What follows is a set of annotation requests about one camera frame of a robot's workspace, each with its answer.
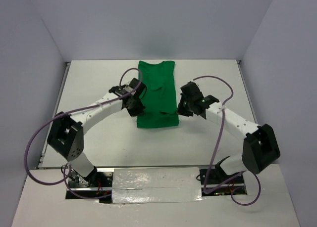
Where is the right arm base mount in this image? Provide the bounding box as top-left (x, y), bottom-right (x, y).
top-left (196, 156), bottom-right (247, 197)

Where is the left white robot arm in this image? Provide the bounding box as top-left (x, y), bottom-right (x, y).
top-left (47, 78), bottom-right (147, 187)

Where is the green t-shirt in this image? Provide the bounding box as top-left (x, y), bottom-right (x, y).
top-left (137, 61), bottom-right (179, 129)

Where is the silver tape covered panel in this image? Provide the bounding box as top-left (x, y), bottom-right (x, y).
top-left (111, 167), bottom-right (203, 204)

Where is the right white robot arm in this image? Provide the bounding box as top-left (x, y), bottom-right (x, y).
top-left (177, 82), bottom-right (280, 183)

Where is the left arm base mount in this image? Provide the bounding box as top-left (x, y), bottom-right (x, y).
top-left (65, 169), bottom-right (114, 204)

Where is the aluminium table frame rail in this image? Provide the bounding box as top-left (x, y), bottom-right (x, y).
top-left (237, 60), bottom-right (267, 125)

